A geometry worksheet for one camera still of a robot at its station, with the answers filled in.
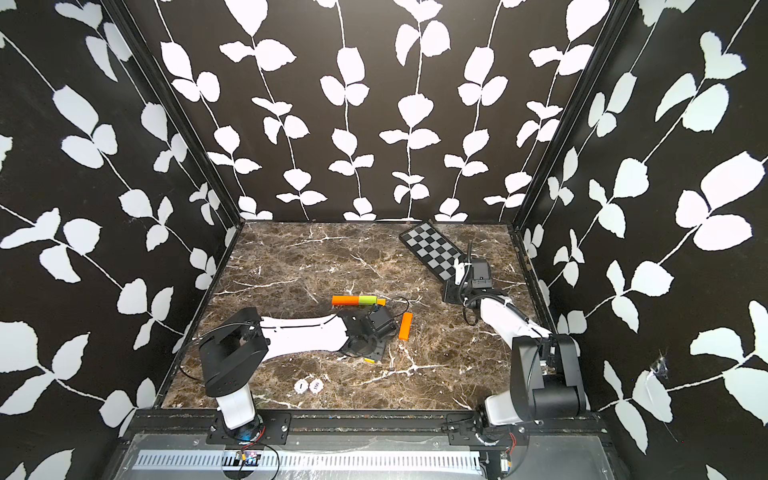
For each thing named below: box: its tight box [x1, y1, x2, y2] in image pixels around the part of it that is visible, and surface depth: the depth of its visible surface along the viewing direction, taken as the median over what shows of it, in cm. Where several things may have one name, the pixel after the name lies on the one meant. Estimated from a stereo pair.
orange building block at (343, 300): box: [332, 295, 359, 306], surface depth 99 cm
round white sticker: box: [294, 379, 309, 394], surface depth 83 cm
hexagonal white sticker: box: [309, 378, 324, 394], surface depth 83 cm
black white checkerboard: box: [399, 221, 465, 283], surface depth 113 cm
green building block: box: [359, 295, 377, 305], surface depth 100 cm
